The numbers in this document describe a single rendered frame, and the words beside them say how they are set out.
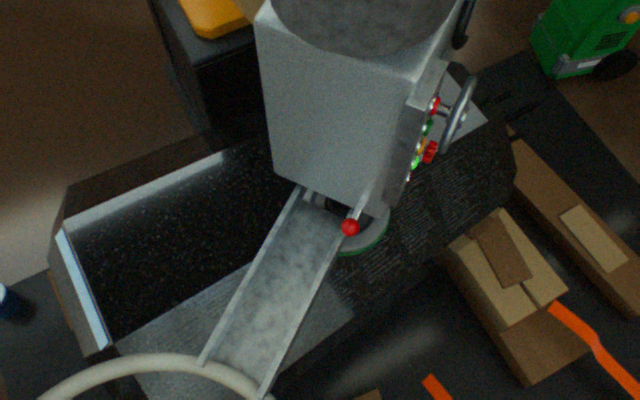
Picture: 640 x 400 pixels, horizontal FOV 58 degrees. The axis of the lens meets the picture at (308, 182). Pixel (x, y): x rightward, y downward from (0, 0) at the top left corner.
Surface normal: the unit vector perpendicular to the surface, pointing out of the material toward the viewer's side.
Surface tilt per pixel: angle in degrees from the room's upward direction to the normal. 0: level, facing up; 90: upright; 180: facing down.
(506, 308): 0
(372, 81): 90
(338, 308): 45
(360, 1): 90
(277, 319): 2
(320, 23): 90
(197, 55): 0
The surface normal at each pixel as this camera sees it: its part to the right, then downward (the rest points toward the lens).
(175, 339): 0.37, 0.23
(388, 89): -0.44, 0.81
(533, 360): -0.01, -0.44
